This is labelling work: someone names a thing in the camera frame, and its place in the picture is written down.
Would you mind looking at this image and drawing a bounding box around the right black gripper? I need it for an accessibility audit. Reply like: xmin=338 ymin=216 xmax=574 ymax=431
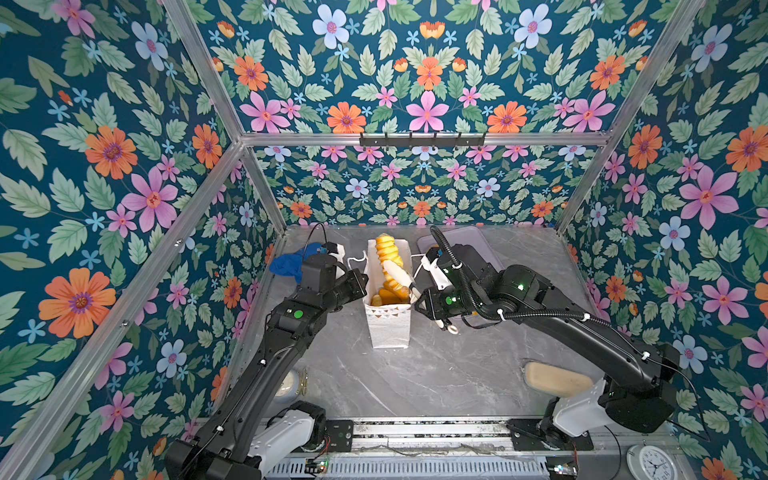
xmin=409 ymin=286 xmax=484 ymax=321

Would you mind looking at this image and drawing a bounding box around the orange oval fake bread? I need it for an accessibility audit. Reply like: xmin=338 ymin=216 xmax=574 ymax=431
xmin=378 ymin=288 xmax=403 ymax=306

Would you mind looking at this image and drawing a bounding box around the twisted fake bread stick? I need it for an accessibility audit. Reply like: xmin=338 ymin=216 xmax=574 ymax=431
xmin=375 ymin=234 xmax=410 ymax=301

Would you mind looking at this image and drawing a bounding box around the white paper gift bag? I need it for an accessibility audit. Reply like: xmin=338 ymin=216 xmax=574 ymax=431
xmin=346 ymin=237 xmax=420 ymax=349

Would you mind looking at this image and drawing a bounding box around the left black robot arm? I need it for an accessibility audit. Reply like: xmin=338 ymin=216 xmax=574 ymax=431
xmin=165 ymin=253 xmax=368 ymax=479

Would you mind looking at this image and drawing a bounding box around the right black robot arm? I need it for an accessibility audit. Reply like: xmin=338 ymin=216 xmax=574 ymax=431
xmin=414 ymin=226 xmax=680 ymax=449

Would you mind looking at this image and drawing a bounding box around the blue cap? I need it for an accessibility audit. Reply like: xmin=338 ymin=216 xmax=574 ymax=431
xmin=269 ymin=243 xmax=323 ymax=284

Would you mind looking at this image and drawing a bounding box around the lavender plastic tray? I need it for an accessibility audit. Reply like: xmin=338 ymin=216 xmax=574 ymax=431
xmin=417 ymin=225 xmax=504 ymax=274

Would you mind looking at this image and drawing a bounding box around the small gold alarm clock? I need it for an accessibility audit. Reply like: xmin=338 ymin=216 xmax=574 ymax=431
xmin=274 ymin=368 xmax=309 ymax=403

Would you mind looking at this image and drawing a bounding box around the beige oval sponge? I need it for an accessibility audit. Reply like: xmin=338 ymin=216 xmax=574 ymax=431
xmin=523 ymin=361 xmax=594 ymax=398

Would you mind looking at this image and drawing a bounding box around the white analog clock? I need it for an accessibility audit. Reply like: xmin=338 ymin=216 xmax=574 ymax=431
xmin=626 ymin=444 xmax=679 ymax=480

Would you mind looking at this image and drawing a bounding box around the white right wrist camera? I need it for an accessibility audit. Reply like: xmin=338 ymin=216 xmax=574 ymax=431
xmin=421 ymin=255 xmax=452 ymax=291

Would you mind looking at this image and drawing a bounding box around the black hook rail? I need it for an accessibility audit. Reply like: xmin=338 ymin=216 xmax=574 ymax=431
xmin=358 ymin=132 xmax=486 ymax=149

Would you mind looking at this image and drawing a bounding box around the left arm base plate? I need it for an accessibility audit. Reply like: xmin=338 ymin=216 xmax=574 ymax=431
xmin=321 ymin=419 xmax=355 ymax=453

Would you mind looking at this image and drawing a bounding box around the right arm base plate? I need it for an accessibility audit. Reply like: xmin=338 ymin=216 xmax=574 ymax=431
xmin=505 ymin=418 xmax=594 ymax=451

